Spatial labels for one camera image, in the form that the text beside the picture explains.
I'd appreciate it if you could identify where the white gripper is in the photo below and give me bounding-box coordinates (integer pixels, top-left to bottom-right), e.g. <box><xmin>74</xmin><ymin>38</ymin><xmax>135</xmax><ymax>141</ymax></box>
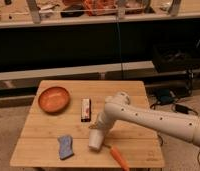
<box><xmin>95</xmin><ymin>112</ymin><xmax>114</xmax><ymax>135</ymax></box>

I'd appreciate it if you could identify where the white ceramic cup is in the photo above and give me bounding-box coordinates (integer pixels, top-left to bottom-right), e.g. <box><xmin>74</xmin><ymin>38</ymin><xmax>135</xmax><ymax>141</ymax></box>
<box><xmin>89</xmin><ymin>129</ymin><xmax>104</xmax><ymax>151</ymax></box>

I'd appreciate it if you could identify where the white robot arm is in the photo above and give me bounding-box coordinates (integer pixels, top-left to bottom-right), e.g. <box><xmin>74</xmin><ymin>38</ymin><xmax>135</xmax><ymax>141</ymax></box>
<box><xmin>89</xmin><ymin>92</ymin><xmax>200</xmax><ymax>150</ymax></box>

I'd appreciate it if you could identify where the dark candy bar box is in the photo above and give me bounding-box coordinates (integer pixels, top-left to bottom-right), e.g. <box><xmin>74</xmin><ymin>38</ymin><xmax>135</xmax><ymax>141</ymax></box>
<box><xmin>81</xmin><ymin>98</ymin><xmax>91</xmax><ymax>122</ymax></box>

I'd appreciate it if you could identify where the orange carrot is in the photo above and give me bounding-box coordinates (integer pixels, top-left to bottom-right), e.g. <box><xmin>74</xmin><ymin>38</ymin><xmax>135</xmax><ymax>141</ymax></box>
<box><xmin>107</xmin><ymin>145</ymin><xmax>130</xmax><ymax>171</ymax></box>

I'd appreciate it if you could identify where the blue sponge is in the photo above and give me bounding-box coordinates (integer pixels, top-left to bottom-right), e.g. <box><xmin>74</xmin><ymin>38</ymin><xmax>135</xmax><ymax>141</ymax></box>
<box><xmin>58</xmin><ymin>135</ymin><xmax>74</xmax><ymax>160</ymax></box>

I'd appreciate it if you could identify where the orange wooden bowl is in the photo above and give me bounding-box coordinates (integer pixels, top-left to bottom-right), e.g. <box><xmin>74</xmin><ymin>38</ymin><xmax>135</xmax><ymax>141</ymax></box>
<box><xmin>38</xmin><ymin>86</ymin><xmax>70</xmax><ymax>113</ymax></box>

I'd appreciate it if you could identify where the wooden table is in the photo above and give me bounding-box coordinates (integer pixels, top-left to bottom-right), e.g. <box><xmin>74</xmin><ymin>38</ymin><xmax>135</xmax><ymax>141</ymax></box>
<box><xmin>10</xmin><ymin>80</ymin><xmax>164</xmax><ymax>168</ymax></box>

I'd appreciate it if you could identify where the black box on floor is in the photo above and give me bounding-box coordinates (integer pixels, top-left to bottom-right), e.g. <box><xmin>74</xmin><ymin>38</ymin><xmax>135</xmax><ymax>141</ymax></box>
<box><xmin>152</xmin><ymin>43</ymin><xmax>200</xmax><ymax>73</ymax></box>

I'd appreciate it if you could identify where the metal shelf rack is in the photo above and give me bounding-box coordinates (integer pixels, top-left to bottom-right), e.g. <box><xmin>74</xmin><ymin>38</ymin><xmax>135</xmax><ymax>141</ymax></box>
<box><xmin>0</xmin><ymin>0</ymin><xmax>200</xmax><ymax>28</ymax></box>

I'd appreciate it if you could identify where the hanging black cable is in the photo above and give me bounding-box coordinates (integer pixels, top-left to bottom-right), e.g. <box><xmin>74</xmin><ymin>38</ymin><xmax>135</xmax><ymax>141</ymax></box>
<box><xmin>116</xmin><ymin>13</ymin><xmax>126</xmax><ymax>81</ymax></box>

